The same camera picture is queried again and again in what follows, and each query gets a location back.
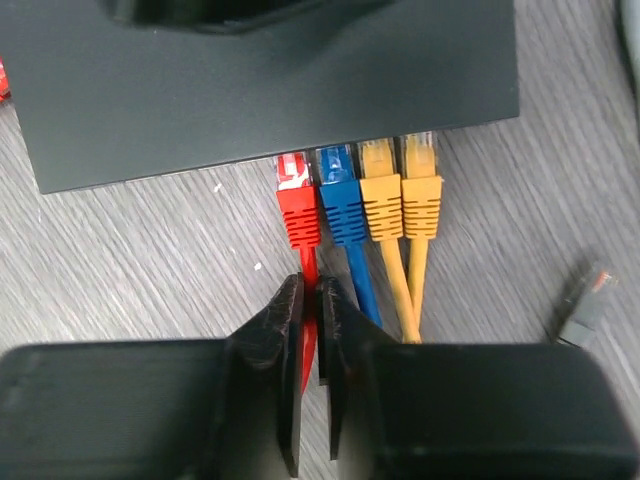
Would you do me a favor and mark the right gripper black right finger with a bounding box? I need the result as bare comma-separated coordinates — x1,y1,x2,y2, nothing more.
320,277,639,479

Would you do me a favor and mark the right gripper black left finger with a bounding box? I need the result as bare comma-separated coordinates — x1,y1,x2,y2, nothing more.
1,275,304,479

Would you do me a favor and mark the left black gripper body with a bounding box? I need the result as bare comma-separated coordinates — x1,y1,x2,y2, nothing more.
98,0,389,35

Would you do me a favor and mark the black network switch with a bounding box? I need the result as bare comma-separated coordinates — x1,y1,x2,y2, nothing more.
1,1,520,194

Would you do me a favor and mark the orange red ethernet cable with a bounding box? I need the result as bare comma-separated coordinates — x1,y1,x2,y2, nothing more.
273,150,322,396

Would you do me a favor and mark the blue ethernet cable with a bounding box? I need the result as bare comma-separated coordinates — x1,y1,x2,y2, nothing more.
313,143,385,331

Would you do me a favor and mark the yellow ethernet cable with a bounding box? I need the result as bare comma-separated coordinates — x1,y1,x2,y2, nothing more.
355,138,424,345
399,130,445,306

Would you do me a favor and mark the short grey ethernet cable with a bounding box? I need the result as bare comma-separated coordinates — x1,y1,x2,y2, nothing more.
547,262,621,347

